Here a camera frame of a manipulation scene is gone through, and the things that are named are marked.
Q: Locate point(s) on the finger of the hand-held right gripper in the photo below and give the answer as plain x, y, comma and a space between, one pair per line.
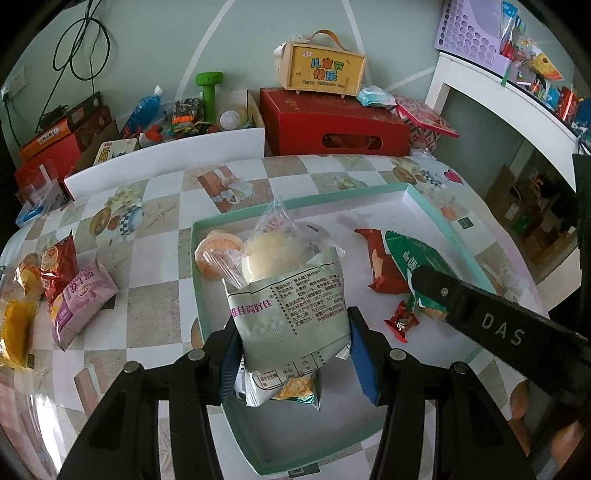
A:
434, 286

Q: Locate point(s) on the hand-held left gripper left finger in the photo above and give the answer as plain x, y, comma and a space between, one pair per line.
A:
231, 364

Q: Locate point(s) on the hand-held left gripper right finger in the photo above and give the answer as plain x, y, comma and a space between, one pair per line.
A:
367, 364

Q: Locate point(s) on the green biscuit packet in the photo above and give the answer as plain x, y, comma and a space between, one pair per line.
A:
406, 258

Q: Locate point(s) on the red wafer packet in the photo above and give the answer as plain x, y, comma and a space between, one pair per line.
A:
381, 263

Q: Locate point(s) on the cream white snack packet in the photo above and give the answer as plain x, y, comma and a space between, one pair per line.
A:
286, 318

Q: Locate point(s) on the teal tray box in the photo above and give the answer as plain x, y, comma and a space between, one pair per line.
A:
295, 434

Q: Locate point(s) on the clear round cake packet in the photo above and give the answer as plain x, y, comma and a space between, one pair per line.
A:
272, 258

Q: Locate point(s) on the small red candy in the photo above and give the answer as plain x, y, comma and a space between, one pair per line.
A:
401, 323

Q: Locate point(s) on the brown cardboard box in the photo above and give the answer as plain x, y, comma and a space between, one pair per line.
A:
540, 230

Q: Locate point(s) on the orange jelly cup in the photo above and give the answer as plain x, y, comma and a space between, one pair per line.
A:
212, 258

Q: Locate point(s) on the checkered tablecloth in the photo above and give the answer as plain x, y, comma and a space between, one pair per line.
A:
147, 286

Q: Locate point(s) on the pink snack packet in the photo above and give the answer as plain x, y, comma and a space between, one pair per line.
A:
78, 304

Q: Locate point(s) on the pink patterned packet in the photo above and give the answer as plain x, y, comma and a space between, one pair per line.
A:
425, 117

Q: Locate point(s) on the red snack packet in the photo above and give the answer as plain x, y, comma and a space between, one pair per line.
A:
60, 267

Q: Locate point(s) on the light blue tissue packet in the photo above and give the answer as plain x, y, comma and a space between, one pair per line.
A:
376, 96

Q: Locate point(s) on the white shelf unit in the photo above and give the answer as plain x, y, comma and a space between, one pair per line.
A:
508, 101

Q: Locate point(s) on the red gift box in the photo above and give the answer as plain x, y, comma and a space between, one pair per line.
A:
323, 120

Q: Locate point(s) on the yellow snack packet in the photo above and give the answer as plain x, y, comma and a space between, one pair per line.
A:
16, 332

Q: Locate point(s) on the orange bread packet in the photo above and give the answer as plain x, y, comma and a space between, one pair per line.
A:
30, 277

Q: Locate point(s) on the white yellow card box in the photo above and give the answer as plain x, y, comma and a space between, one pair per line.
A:
115, 152

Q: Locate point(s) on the yellow suitcase shaped box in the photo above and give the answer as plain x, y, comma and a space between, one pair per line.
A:
323, 69

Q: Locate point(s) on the white round container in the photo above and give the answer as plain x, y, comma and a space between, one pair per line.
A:
231, 121

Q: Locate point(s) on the pile of colourful packets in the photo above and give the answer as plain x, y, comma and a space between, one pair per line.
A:
540, 64

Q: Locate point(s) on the blue wipes packet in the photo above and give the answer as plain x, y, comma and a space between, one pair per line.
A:
30, 214

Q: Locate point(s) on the colourful toy pile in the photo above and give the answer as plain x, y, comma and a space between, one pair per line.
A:
184, 117

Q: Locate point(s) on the purple perforated basket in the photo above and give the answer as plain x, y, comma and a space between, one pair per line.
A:
466, 32

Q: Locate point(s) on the clear plastic box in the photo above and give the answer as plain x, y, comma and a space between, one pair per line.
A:
41, 184

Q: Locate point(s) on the blue bottle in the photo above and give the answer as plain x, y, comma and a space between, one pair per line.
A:
143, 110

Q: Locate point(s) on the green dumbbell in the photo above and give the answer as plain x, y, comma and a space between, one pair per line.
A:
210, 92

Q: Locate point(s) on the orange box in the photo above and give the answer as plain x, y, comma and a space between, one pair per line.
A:
46, 138

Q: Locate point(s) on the wall socket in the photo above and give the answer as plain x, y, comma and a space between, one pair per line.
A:
11, 85

